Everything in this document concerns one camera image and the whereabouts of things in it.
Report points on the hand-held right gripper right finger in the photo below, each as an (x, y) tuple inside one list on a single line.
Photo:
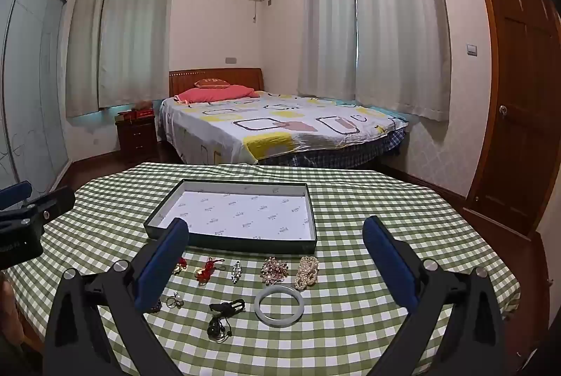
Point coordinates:
[(390, 262)]

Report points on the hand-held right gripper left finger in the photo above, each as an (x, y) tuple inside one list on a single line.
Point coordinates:
[(162, 266)]

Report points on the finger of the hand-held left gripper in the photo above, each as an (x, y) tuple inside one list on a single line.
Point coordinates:
[(15, 192), (52, 203)]

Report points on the white box lid tray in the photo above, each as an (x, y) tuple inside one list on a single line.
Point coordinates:
[(245, 209)]

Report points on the gold pearl brooch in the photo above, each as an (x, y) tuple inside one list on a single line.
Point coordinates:
[(275, 270)]

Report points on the pale jade bangle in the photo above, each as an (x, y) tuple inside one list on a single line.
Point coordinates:
[(279, 322)]

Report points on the person's left forearm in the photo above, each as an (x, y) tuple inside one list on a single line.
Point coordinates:
[(8, 314)]

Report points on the red knot gold charm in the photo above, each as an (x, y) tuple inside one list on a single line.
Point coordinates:
[(204, 274)]

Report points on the silver rhinestone brooch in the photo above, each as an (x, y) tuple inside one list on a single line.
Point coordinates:
[(236, 271)]

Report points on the green checkered tablecloth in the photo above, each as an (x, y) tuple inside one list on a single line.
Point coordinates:
[(350, 336)]

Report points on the dark wooden nightstand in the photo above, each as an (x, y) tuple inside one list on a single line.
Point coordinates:
[(136, 139)]

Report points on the glass sliding wardrobe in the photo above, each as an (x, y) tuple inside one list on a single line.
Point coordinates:
[(35, 86)]

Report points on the blue plaid bed cover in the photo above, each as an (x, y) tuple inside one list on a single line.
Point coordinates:
[(333, 156)]

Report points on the red gift box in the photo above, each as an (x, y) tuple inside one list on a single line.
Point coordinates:
[(138, 114)]

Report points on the brown plush toy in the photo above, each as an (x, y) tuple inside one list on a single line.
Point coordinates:
[(142, 104)]

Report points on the white curtain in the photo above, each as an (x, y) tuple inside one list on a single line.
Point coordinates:
[(326, 16), (140, 29), (399, 16), (85, 43)]

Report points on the patterned white bedsheet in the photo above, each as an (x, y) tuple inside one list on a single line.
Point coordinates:
[(280, 126)]

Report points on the pink pillow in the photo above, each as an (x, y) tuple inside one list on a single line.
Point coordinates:
[(214, 93)]

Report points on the red embroidered cushion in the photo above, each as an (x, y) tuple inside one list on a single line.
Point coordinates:
[(212, 83)]

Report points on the wooden bed headboard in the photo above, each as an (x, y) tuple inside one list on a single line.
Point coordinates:
[(245, 75)]

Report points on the brown wooden door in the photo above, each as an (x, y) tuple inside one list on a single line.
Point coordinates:
[(517, 95)]

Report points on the wall light switch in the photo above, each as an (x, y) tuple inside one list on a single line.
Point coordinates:
[(471, 49)]

